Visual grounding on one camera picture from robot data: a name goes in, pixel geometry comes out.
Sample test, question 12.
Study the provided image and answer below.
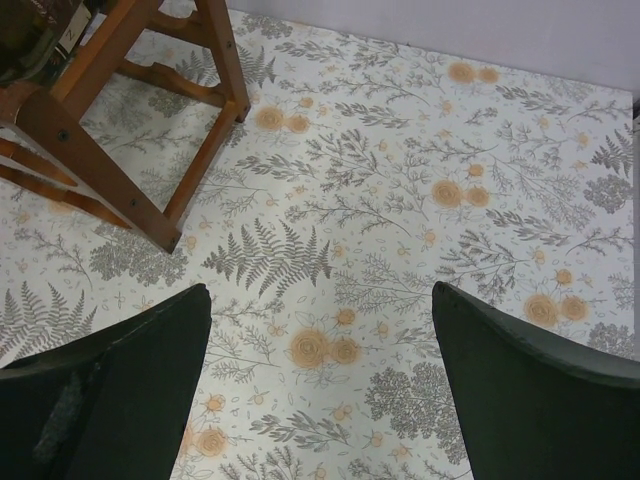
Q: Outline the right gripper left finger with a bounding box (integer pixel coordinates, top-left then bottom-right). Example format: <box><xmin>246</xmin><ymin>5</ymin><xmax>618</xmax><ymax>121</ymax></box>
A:
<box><xmin>1</xmin><ymin>284</ymin><xmax>212</xmax><ymax>479</ymax></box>

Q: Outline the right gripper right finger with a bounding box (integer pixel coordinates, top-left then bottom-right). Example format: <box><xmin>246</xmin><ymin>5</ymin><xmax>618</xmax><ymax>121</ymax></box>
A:
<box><xmin>432</xmin><ymin>282</ymin><xmax>639</xmax><ymax>479</ymax></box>

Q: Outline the brown wooden wine rack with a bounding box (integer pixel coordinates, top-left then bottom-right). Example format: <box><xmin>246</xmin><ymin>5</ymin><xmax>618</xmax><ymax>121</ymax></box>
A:
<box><xmin>1</xmin><ymin>0</ymin><xmax>250</xmax><ymax>253</ymax></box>

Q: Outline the wine bottle brown label back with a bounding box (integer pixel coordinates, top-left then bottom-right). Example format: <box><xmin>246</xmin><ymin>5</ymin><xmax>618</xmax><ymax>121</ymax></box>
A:
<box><xmin>1</xmin><ymin>0</ymin><xmax>109</xmax><ymax>87</ymax></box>

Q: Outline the floral patterned table mat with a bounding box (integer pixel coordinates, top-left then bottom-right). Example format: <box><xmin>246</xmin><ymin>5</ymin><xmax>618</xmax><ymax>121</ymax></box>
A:
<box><xmin>1</xmin><ymin>11</ymin><xmax>634</xmax><ymax>479</ymax></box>

